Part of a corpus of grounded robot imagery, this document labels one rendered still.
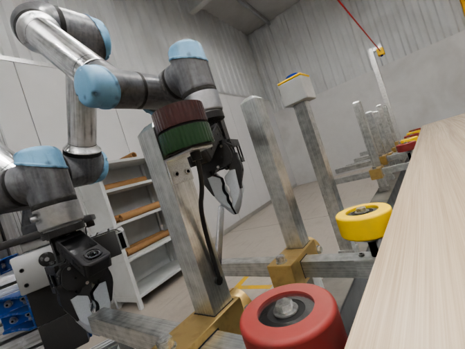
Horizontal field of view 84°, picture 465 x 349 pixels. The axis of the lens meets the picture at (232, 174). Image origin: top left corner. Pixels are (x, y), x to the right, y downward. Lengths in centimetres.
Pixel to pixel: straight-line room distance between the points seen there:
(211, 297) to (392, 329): 20
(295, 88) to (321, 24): 770
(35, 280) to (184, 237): 54
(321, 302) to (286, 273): 25
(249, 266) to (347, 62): 767
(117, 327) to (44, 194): 26
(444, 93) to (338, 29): 301
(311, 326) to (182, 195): 19
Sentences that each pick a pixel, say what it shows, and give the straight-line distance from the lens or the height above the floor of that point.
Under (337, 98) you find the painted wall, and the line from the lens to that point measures 794.
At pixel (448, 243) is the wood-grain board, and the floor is 90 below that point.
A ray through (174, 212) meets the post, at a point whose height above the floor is 100.
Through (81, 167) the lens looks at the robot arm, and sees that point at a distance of 98.
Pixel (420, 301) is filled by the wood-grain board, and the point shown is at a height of 90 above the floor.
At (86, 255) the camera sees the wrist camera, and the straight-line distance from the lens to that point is 50.
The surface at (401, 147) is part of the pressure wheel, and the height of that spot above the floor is 89.
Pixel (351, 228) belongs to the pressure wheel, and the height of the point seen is 89.
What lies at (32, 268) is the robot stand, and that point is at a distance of 80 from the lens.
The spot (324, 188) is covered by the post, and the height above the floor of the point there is 90.
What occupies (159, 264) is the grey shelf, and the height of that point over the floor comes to 17.
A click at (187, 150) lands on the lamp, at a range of 28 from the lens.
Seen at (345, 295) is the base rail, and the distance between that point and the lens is 65.
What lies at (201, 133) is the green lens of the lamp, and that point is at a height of 107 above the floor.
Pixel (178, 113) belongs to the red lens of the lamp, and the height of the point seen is 110.
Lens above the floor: 102
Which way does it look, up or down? level
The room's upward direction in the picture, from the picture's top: 18 degrees counter-clockwise
